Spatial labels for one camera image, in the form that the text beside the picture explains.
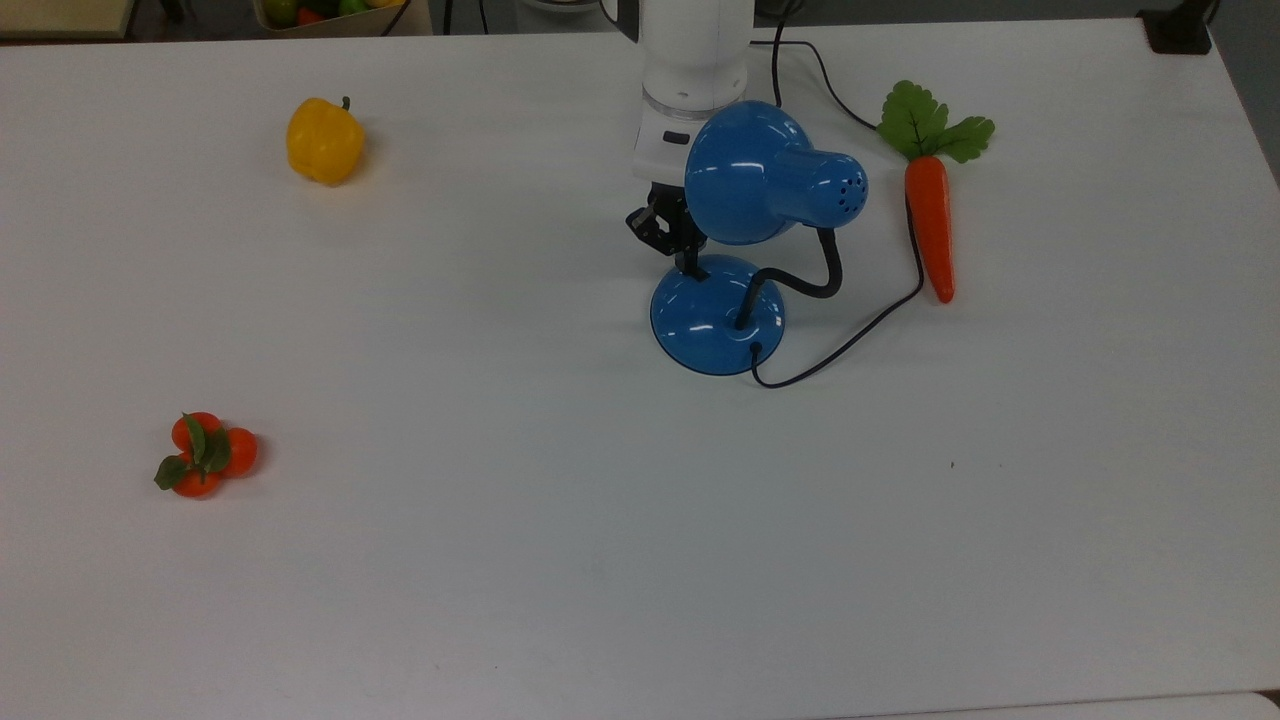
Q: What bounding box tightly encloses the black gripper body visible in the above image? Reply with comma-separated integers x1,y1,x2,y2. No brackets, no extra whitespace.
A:
645,182,707,257

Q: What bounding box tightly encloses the blue desk lamp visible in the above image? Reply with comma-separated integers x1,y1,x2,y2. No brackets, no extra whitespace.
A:
649,100,869,378

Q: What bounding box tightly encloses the orange toy carrot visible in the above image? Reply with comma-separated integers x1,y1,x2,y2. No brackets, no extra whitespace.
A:
877,80,997,305

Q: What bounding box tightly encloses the yellow toy bell pepper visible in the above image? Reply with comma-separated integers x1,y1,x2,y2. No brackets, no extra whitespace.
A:
286,95,367,188

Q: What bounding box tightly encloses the beige tray of toy fruit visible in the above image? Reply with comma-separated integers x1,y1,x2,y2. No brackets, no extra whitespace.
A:
252,0,432,39

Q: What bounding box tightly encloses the toy tangerine cluster with leaves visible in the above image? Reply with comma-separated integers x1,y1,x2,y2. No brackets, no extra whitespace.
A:
153,411,259,500

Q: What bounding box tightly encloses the black table clamp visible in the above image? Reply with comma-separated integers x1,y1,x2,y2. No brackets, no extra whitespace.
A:
1138,0,1217,55

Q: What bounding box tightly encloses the light wooden box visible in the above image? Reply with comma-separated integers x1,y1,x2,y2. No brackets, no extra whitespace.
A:
0,0,139,42

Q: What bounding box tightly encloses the black lamp power cable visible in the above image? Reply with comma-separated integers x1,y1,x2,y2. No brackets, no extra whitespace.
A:
750,38,927,390

